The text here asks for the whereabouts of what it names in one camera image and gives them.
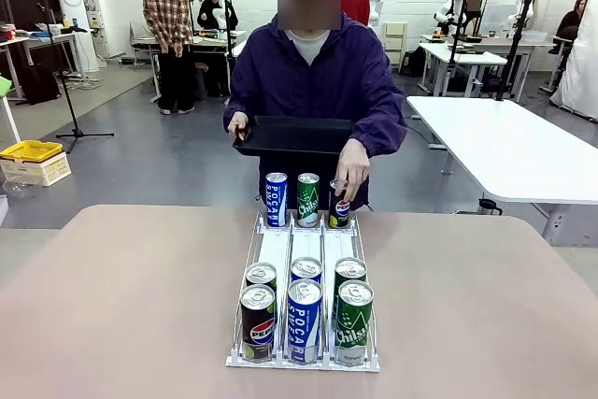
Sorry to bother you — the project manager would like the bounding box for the person's left hand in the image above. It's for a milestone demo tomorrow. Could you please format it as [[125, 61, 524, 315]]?
[[335, 138, 373, 202]]

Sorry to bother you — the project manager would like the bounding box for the person's right hand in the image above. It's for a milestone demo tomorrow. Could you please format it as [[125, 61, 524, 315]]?
[[227, 111, 256, 142]]

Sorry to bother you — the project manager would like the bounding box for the black Pepsi can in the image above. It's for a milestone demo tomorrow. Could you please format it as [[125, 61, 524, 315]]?
[[245, 262, 278, 292], [239, 283, 278, 363], [328, 178, 352, 230]]

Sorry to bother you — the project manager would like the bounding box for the black plastic tray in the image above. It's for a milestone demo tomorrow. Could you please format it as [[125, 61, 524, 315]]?
[[232, 115, 356, 160]]

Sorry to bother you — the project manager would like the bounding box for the person's right forearm purple sleeve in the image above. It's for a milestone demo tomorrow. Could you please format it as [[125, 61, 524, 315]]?
[[222, 85, 258, 122]]

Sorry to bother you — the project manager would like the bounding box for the person's left forearm purple sleeve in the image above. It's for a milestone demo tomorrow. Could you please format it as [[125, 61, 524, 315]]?
[[350, 104, 408, 160]]

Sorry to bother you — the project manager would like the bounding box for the person in purple jacket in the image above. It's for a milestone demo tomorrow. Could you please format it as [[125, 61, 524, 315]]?
[[222, 0, 408, 213]]

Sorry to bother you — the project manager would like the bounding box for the person in plaid shirt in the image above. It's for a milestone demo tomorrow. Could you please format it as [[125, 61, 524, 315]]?
[[142, 0, 196, 116]]

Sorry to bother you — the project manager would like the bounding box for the seated person in black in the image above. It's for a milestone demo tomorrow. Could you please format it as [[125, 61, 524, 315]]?
[[548, 0, 589, 55]]

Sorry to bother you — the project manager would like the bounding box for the green Chilsung cider can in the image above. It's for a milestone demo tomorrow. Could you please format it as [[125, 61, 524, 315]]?
[[296, 172, 321, 228], [332, 257, 368, 333], [335, 279, 375, 366]]

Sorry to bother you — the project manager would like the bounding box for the blue Pocari Sweat can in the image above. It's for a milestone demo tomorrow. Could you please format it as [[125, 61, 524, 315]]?
[[290, 256, 323, 286], [286, 278, 324, 365], [264, 172, 289, 228]]

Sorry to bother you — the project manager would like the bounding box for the white can dispenser rack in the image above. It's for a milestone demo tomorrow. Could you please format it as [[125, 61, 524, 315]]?
[[224, 209, 382, 373]]

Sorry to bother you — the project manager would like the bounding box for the white drawer cabinet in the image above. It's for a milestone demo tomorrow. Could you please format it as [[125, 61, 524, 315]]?
[[383, 21, 409, 66]]

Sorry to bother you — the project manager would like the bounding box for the large white table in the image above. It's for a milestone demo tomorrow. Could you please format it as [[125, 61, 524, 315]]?
[[405, 95, 598, 247]]

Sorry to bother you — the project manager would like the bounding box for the small white background table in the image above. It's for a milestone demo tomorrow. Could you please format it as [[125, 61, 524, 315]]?
[[418, 41, 509, 97]]

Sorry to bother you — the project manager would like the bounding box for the black microphone stand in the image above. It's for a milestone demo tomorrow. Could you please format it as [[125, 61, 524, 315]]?
[[36, 2, 116, 155]]

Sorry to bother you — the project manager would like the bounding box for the white plastic crate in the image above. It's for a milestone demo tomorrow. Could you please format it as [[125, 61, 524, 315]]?
[[0, 151, 73, 188]]

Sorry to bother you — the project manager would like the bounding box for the yellow plastic crate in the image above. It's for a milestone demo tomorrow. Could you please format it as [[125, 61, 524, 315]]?
[[0, 139, 64, 164]]

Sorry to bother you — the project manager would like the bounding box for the white background desk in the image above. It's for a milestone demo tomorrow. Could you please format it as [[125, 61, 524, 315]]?
[[0, 29, 90, 101]]

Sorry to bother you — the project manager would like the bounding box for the clear plastic bowl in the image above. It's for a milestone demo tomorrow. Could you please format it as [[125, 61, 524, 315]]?
[[2, 177, 43, 199]]

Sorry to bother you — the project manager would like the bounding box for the white hanging cloth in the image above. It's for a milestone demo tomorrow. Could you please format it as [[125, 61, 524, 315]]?
[[549, 0, 598, 122]]

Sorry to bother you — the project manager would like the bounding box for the tall black camera tripod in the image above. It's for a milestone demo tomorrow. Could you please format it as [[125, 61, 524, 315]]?
[[494, 0, 538, 102]]

